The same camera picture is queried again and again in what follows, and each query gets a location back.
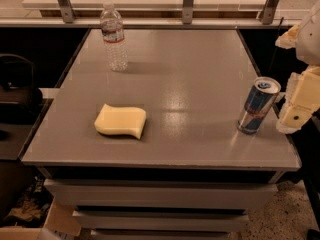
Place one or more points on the blue silver redbull can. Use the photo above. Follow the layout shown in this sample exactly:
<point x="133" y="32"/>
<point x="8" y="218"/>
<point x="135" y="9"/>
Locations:
<point x="260" y="99"/>

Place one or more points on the left metal bracket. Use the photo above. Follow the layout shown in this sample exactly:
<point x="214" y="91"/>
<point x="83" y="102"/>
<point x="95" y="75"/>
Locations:
<point x="66" y="11"/>

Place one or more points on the clear plastic water bottle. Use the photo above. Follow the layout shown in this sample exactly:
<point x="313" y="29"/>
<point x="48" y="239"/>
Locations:
<point x="112" y="29"/>

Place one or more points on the middle metal bracket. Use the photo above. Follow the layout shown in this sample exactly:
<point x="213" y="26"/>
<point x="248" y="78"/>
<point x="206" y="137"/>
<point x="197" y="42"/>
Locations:
<point x="187" y="11"/>

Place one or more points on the cardboard box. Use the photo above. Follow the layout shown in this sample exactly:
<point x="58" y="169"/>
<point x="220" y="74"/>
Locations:
<point x="59" y="225"/>

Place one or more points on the grey drawer cabinet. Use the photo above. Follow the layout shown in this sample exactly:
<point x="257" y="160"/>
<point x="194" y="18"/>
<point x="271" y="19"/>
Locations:
<point x="192" y="175"/>

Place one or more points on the right metal bracket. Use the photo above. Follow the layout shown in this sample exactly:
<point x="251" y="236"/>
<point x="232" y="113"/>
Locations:
<point x="266" y="16"/>

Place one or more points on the black chair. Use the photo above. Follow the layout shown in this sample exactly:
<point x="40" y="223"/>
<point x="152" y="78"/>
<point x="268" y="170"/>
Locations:
<point x="18" y="87"/>

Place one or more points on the metal bracket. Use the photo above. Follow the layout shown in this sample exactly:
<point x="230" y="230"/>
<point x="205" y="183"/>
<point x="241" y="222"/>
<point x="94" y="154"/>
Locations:
<point x="266" y="16"/>
<point x="66" y="11"/>
<point x="187" y="11"/>

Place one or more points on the yellow sponge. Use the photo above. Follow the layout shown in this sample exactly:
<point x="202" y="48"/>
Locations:
<point x="120" y="121"/>

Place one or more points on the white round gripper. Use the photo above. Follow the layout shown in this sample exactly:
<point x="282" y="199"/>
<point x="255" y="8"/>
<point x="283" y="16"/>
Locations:
<point x="310" y="39"/>

